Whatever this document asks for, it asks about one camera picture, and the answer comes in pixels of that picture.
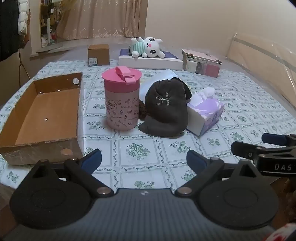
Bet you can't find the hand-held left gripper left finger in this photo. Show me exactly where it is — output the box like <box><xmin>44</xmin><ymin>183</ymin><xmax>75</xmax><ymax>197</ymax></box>
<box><xmin>29</xmin><ymin>149</ymin><xmax>114</xmax><ymax>198</ymax></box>

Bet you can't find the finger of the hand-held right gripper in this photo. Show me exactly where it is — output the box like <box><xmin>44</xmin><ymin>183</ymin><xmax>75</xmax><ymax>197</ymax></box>
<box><xmin>262</xmin><ymin>133</ymin><xmax>296</xmax><ymax>146</ymax></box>
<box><xmin>231</xmin><ymin>141</ymin><xmax>296</xmax><ymax>160</ymax></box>

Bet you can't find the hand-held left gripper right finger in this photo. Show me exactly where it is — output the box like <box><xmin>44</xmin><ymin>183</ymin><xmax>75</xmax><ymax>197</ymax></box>
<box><xmin>174</xmin><ymin>150</ymin><xmax>266</xmax><ymax>198</ymax></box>

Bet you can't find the black beanie hat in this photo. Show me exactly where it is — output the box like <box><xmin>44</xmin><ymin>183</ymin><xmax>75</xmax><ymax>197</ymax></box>
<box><xmin>138</xmin><ymin>79</ymin><xmax>192</xmax><ymax>138</ymax></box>

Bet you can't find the cardboard tray box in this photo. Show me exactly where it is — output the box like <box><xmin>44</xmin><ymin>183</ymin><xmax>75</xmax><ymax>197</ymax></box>
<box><xmin>0</xmin><ymin>72</ymin><xmax>83</xmax><ymax>165</ymax></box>

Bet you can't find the purple tissue pack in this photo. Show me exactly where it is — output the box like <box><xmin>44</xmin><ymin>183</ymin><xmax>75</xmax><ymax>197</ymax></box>
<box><xmin>186</xmin><ymin>88</ymin><xmax>225</xmax><ymax>137</ymax></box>

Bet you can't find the floral printed sheet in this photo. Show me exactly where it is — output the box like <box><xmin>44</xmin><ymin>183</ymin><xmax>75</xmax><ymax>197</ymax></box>
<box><xmin>0</xmin><ymin>59</ymin><xmax>296</xmax><ymax>193</ymax></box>

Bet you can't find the pink lidded cup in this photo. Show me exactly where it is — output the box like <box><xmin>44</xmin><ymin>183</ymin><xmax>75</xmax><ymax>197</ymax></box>
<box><xmin>102</xmin><ymin>66</ymin><xmax>142</xmax><ymax>131</ymax></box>

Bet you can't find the clear plastic sheet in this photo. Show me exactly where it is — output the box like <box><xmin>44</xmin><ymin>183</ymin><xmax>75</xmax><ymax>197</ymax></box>
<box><xmin>222</xmin><ymin>30</ymin><xmax>296</xmax><ymax>102</ymax></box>

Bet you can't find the red book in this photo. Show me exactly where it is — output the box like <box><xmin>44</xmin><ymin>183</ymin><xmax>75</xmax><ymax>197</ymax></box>
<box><xmin>205</xmin><ymin>64</ymin><xmax>220</xmax><ymax>78</ymax></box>

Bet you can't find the thin white book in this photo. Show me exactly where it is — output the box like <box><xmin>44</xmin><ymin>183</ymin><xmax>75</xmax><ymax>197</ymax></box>
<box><xmin>185</xmin><ymin>56</ymin><xmax>221</xmax><ymax>66</ymax></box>

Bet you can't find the stack of books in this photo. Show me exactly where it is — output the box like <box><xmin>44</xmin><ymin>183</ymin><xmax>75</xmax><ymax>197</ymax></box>
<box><xmin>181</xmin><ymin>49</ymin><xmax>222</xmax><ymax>65</ymax></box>

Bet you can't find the white flat box blue top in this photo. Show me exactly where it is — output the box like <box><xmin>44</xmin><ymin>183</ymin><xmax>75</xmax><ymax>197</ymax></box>
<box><xmin>119</xmin><ymin>48</ymin><xmax>184</xmax><ymax>71</ymax></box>

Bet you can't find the small brown cardboard box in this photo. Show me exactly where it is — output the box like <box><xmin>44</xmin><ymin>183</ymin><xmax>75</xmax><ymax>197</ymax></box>
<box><xmin>87</xmin><ymin>44</ymin><xmax>110</xmax><ymax>67</ymax></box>

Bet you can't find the white rabbit plush toy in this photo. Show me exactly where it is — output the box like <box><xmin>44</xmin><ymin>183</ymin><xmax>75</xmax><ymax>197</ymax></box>
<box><xmin>129</xmin><ymin>37</ymin><xmax>166</xmax><ymax>59</ymax></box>

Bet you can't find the metal coat rack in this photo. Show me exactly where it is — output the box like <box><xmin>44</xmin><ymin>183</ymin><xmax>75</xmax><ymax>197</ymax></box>
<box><xmin>18</xmin><ymin>44</ymin><xmax>31</xmax><ymax>80</ymax></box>

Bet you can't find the beige curtain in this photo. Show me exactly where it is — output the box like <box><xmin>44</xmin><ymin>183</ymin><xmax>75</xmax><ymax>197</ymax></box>
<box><xmin>55</xmin><ymin>0</ymin><xmax>148</xmax><ymax>40</ymax></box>

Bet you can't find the brown jacket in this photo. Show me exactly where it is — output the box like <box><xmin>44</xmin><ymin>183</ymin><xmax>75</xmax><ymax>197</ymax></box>
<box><xmin>23</xmin><ymin>11</ymin><xmax>31</xmax><ymax>43</ymax></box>

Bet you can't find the cluttered shelf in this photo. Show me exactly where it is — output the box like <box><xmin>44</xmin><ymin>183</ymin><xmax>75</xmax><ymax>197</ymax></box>
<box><xmin>39</xmin><ymin>0</ymin><xmax>63</xmax><ymax>48</ymax></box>

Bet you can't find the black coat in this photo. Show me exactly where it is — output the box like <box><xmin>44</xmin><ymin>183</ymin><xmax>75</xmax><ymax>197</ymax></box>
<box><xmin>0</xmin><ymin>0</ymin><xmax>20</xmax><ymax>62</ymax></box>

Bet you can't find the white puffer jacket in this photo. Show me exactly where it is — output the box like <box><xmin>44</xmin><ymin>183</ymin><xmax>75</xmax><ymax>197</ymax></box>
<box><xmin>17</xmin><ymin>0</ymin><xmax>30</xmax><ymax>35</ymax></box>

